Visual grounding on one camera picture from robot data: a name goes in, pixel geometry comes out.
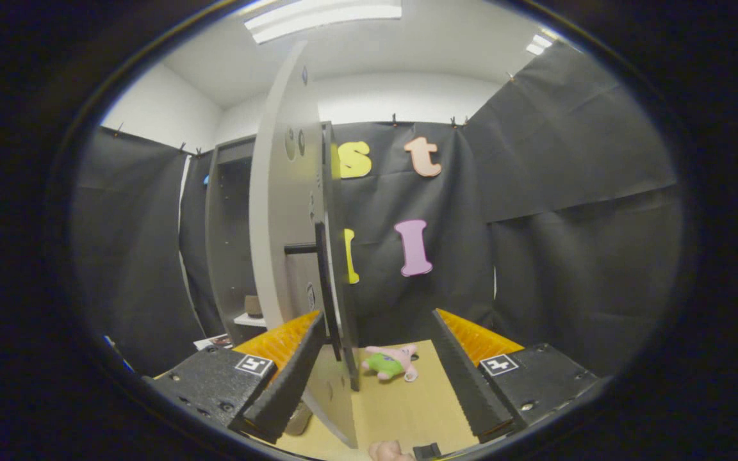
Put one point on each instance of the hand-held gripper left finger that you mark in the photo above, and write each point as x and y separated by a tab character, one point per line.
292	384

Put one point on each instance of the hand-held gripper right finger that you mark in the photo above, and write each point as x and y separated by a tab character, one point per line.
465	384

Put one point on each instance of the grey shoe cabinet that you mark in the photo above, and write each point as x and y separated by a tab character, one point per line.
228	256

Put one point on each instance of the white shoe cabinet door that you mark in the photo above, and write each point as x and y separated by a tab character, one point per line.
279	224

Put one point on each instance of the small black tab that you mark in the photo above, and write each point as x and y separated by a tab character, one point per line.
426	451

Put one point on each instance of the pink and green plush toy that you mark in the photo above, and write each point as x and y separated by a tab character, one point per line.
389	363

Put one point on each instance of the white cover book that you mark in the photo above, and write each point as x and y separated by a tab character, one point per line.
215	341

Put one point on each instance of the black backdrop cloth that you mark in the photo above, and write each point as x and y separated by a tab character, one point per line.
567	224

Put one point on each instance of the small ceiling light panel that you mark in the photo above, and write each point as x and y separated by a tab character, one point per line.
539	43

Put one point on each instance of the long ceiling light panel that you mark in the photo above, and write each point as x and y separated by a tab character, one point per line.
324	16

